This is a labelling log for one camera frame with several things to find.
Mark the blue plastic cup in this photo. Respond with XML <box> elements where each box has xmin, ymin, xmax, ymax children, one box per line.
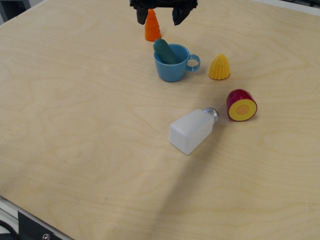
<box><xmin>153</xmin><ymin>43</ymin><xmax>201</xmax><ymax>83</ymax></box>

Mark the orange toy carrot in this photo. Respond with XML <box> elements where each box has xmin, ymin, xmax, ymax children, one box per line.
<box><xmin>144</xmin><ymin>9</ymin><xmax>162</xmax><ymax>42</ymax></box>

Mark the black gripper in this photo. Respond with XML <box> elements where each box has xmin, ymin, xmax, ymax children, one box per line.
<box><xmin>129</xmin><ymin>0</ymin><xmax>198</xmax><ymax>26</ymax></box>

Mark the white salt shaker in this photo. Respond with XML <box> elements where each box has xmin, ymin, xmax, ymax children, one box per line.
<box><xmin>169</xmin><ymin>107</ymin><xmax>220</xmax><ymax>155</ymax></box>

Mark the black corner bracket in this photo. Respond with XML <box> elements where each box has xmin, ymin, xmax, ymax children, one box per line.
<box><xmin>18</xmin><ymin>210</ymin><xmax>73</xmax><ymax>240</ymax></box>

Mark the green toy cucumber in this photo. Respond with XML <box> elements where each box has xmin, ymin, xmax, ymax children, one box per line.
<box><xmin>153</xmin><ymin>38</ymin><xmax>180</xmax><ymax>65</ymax></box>

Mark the yellow toy corn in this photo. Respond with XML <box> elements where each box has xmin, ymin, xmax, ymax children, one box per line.
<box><xmin>208</xmin><ymin>54</ymin><xmax>230</xmax><ymax>80</ymax></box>

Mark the red yellow toy fruit half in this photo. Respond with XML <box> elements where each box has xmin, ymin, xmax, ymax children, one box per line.
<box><xmin>226</xmin><ymin>89</ymin><xmax>258</xmax><ymax>122</ymax></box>

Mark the aluminium table frame rail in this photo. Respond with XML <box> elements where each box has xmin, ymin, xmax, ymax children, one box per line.
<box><xmin>0</xmin><ymin>196</ymin><xmax>19</xmax><ymax>233</ymax></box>

